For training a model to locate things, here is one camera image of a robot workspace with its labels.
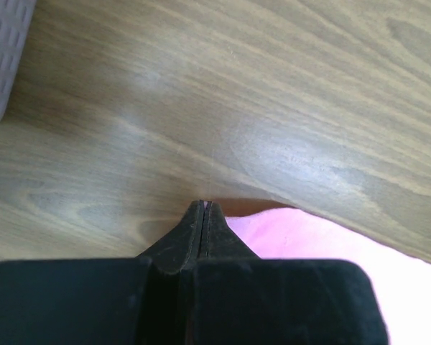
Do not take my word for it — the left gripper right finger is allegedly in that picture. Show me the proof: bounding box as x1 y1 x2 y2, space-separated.
186 202 386 344

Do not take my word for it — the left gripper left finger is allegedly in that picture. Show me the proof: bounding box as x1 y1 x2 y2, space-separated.
0 201 203 344

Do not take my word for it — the bright pink t shirt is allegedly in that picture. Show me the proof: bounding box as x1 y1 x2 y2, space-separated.
217 198 431 344

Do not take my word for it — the white plastic laundry basket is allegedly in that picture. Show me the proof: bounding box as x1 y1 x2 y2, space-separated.
0 0 36 121

